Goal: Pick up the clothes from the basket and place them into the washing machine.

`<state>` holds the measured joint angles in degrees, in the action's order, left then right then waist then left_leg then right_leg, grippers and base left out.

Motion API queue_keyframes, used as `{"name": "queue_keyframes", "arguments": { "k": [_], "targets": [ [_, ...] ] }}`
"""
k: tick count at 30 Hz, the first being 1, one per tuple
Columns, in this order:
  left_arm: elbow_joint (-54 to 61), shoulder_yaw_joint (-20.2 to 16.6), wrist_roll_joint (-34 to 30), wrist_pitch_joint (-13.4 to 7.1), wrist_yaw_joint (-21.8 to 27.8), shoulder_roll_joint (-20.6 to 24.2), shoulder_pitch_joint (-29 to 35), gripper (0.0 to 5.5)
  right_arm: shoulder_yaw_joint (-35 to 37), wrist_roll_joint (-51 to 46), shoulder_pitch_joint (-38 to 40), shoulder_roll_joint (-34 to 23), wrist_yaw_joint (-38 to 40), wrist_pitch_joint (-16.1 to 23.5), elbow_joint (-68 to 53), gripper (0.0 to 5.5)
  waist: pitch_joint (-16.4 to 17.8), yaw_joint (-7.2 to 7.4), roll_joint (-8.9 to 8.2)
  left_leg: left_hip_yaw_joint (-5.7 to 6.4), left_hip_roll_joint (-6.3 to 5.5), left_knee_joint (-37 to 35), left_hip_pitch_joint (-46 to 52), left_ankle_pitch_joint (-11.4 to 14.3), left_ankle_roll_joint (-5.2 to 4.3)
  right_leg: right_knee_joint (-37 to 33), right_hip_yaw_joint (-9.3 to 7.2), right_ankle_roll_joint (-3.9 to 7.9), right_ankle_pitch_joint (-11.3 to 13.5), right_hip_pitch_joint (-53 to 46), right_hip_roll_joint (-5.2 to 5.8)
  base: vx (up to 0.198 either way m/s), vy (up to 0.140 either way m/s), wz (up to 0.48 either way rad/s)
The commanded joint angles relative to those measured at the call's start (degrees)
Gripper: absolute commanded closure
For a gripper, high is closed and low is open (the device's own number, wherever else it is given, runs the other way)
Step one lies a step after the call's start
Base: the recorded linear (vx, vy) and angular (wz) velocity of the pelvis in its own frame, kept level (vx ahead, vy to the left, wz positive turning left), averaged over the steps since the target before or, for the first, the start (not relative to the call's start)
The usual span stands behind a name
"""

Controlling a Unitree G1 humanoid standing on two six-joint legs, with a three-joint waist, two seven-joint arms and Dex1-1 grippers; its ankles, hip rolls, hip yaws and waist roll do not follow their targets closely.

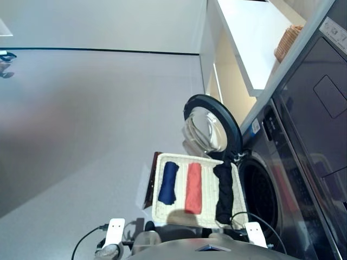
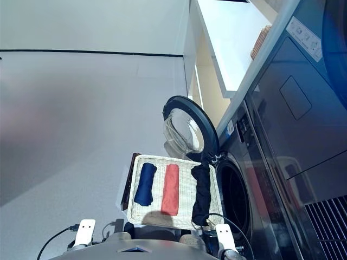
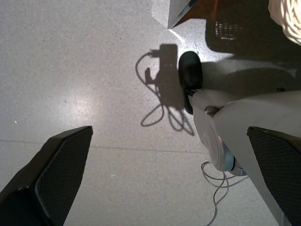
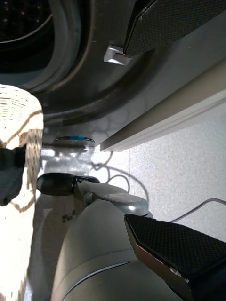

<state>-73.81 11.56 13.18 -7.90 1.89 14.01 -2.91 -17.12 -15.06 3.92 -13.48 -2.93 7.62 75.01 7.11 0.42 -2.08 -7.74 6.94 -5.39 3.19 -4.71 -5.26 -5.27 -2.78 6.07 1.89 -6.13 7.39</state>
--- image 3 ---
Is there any thin grey floor cable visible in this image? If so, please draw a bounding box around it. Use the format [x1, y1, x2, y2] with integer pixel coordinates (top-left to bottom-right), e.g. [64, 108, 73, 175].
[201, 161, 249, 226]

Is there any pale woven laundry basket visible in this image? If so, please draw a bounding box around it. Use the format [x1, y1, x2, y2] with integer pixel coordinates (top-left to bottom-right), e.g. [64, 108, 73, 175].
[268, 0, 301, 46]

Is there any black robot foot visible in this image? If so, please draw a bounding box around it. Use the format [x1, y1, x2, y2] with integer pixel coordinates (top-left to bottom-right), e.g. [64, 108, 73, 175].
[178, 51, 204, 115]

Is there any brown basket stand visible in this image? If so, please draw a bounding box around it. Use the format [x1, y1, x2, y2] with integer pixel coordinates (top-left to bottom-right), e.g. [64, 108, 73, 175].
[168, 0, 271, 29]

